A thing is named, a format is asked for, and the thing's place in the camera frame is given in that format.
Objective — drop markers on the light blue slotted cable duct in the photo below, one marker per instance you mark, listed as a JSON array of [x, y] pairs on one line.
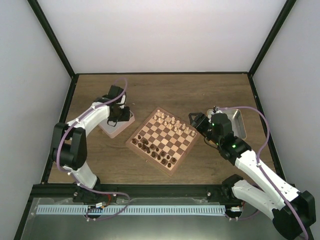
[[134, 210]]

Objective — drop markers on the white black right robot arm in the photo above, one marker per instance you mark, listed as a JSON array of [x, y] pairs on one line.
[[290, 210]]

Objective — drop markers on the wooden chess board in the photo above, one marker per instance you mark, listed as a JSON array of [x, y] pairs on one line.
[[163, 141]]

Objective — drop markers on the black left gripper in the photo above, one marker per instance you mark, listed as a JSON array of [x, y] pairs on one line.
[[126, 117]]

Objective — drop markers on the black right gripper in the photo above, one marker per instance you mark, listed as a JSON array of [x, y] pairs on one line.
[[199, 123]]

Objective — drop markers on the black aluminium frame rail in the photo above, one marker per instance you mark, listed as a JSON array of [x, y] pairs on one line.
[[212, 192]]

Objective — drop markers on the yellow bear tin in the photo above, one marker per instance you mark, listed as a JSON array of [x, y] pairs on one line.
[[236, 119]]

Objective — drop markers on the pink metal tin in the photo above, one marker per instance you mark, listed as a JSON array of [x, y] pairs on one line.
[[114, 129]]

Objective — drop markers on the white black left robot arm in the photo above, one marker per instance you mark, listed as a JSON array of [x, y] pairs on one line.
[[69, 140]]

